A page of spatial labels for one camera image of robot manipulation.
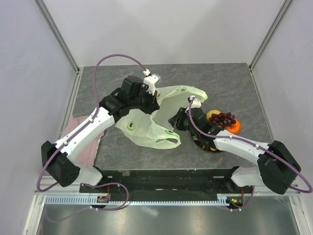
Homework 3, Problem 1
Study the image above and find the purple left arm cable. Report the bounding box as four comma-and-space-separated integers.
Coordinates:
36, 54, 149, 192

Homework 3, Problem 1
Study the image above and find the orange fruit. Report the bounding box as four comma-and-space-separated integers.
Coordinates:
226, 119, 241, 134

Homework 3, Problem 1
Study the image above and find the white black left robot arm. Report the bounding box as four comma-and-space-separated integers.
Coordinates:
41, 74, 160, 192

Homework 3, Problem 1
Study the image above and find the aluminium frame post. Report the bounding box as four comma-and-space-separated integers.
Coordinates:
34, 0, 81, 74
248, 0, 294, 71

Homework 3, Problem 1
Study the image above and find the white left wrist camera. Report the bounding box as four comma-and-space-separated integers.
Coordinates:
143, 69, 160, 95

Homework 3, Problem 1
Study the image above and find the yellow lemon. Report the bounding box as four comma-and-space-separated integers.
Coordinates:
206, 109, 221, 121

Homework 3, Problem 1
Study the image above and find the aluminium frame post right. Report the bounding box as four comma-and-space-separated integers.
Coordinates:
248, 0, 294, 71

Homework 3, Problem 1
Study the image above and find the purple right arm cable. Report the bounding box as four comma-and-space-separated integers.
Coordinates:
187, 96, 313, 194

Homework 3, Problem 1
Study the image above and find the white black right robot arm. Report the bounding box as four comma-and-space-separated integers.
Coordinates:
168, 108, 301, 194

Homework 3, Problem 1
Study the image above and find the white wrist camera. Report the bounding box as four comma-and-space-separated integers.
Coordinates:
188, 95, 201, 109
143, 69, 160, 95

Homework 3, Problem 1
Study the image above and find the purple grape bunch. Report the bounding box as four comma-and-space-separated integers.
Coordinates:
208, 113, 235, 128

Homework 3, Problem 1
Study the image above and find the light blue cable duct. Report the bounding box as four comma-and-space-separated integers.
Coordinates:
45, 195, 243, 206

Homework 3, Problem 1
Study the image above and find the pink folded cloth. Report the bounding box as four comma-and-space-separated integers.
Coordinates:
62, 116, 106, 168

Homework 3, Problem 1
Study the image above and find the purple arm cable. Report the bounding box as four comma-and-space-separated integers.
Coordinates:
36, 54, 149, 192
187, 96, 313, 194

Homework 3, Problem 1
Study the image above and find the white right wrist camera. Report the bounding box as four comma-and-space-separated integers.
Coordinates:
188, 95, 201, 109

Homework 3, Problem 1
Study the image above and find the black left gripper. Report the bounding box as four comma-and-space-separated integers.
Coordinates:
129, 86, 159, 115

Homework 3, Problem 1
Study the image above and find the dark round fruit plate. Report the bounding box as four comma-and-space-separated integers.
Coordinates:
190, 133, 221, 153

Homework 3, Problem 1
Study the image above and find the aluminium frame post left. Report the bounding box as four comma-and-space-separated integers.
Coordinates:
34, 0, 81, 74

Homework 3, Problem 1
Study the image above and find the green avocado print plastic bag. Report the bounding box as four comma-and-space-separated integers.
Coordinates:
115, 85, 208, 149

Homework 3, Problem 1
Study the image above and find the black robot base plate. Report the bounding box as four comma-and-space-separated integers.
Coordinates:
79, 168, 252, 200

